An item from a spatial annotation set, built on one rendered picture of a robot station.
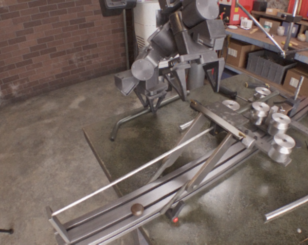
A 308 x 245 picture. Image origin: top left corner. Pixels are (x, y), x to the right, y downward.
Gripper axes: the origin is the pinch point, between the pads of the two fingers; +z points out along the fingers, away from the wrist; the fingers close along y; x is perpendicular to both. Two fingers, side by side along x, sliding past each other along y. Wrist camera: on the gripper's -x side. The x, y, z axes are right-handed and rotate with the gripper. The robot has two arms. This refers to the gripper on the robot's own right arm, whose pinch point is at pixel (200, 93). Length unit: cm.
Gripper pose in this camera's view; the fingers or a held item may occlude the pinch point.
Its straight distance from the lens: 51.1
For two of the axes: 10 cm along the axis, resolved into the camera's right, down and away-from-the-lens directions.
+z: 2.5, 9.6, 1.6
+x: -3.9, -0.5, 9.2
